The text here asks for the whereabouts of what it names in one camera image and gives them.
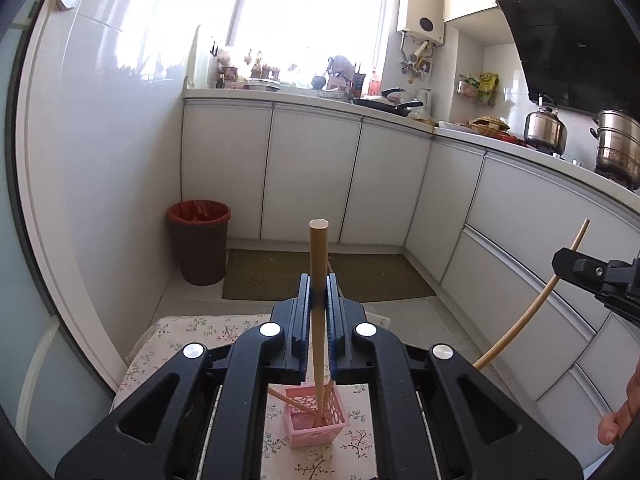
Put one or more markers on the woven basket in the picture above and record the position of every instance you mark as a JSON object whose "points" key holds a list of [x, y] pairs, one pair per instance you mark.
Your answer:
{"points": [[489, 126]]}

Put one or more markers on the person's right hand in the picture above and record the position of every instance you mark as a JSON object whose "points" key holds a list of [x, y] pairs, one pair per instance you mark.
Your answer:
{"points": [[612, 427]]}

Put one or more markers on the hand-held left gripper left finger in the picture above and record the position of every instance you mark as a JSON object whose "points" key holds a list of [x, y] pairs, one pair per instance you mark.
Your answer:
{"points": [[303, 330]]}

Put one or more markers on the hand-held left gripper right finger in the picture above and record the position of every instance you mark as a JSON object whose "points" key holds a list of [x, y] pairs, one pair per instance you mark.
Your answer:
{"points": [[334, 330]]}

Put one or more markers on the white cabinet with drawers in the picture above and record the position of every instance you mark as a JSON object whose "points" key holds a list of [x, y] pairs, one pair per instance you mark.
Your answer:
{"points": [[525, 240]]}

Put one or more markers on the pink plastic basket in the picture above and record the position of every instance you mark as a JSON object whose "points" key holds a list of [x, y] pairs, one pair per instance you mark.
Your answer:
{"points": [[310, 435]]}

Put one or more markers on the grey bag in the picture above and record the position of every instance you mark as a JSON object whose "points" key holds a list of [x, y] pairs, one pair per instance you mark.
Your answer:
{"points": [[341, 65]]}

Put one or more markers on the red bottle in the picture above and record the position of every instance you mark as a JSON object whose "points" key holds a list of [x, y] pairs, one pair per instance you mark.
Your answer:
{"points": [[373, 82]]}

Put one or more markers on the black frying pan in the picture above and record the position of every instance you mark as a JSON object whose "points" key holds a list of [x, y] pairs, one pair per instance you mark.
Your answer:
{"points": [[390, 106]]}

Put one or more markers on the white water heater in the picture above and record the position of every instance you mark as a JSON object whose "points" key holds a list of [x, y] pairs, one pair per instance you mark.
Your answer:
{"points": [[421, 7]]}

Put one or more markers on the frosted glass door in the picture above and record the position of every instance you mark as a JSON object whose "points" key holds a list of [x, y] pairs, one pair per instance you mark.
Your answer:
{"points": [[45, 240]]}

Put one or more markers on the steel kettle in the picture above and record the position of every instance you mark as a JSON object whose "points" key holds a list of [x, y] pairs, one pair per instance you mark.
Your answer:
{"points": [[546, 130]]}

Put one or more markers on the white cutting board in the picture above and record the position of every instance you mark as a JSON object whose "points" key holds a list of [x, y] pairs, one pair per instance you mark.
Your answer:
{"points": [[202, 57]]}

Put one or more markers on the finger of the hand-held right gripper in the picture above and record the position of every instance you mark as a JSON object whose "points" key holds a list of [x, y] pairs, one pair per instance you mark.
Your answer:
{"points": [[580, 267], [622, 290]]}

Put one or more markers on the white cabinet with doors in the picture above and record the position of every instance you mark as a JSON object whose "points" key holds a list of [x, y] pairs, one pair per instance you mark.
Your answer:
{"points": [[305, 175]]}

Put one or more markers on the clear jug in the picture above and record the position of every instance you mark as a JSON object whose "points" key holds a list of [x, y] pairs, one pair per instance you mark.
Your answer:
{"points": [[425, 102]]}

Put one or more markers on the kitchen window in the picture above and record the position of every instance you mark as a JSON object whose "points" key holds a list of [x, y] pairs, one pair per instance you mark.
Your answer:
{"points": [[310, 15]]}

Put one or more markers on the floral tablecloth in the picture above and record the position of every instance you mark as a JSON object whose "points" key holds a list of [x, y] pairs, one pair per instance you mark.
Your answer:
{"points": [[165, 340]]}

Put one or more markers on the wall rack with packets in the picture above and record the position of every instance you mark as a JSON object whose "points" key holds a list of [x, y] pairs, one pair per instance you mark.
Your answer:
{"points": [[477, 89]]}

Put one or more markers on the black knife block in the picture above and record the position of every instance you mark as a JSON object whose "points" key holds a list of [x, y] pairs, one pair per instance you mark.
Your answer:
{"points": [[357, 82]]}

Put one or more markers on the olive floor mat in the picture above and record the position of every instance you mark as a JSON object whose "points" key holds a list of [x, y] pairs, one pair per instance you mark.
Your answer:
{"points": [[280, 275]]}

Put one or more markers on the wooden chopstick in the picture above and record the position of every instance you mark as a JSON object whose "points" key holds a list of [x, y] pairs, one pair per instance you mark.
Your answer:
{"points": [[332, 264], [530, 312], [290, 400], [328, 400], [318, 250]]}

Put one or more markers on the steel steamer pot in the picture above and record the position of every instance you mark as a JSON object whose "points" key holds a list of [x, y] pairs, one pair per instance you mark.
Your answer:
{"points": [[617, 145]]}

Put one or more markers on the black range hood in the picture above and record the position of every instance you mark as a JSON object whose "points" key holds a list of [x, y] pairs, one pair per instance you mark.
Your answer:
{"points": [[575, 45]]}

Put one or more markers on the brown trash bin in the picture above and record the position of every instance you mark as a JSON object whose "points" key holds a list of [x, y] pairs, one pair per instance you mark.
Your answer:
{"points": [[200, 255]]}

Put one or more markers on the red trash bag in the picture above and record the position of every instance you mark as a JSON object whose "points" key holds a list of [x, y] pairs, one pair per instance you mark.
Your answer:
{"points": [[199, 212]]}

